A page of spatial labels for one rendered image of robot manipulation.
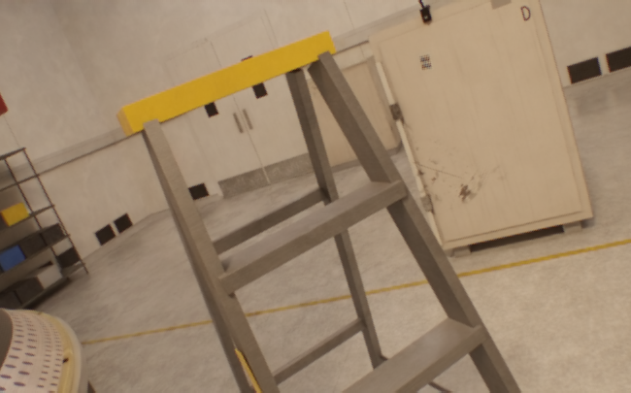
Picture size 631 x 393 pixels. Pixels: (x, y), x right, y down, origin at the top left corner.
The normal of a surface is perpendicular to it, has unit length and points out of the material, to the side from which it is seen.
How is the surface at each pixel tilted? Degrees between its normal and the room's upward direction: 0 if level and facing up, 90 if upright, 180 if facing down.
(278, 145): 90
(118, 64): 90
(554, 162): 90
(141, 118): 90
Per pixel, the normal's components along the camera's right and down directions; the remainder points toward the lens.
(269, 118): -0.29, 0.36
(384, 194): 0.44, 0.07
